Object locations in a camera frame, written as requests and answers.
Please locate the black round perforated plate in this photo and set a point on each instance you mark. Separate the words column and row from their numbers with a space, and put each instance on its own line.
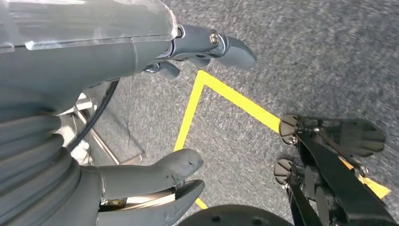
column 233, row 216

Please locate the yellow floor tape outline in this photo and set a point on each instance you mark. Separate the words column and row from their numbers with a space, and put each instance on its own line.
column 237, row 98

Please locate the black glossy jointed mechanism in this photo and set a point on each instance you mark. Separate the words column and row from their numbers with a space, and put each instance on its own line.
column 343, row 187

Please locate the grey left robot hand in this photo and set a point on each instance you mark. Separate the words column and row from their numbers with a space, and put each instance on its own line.
column 78, row 46

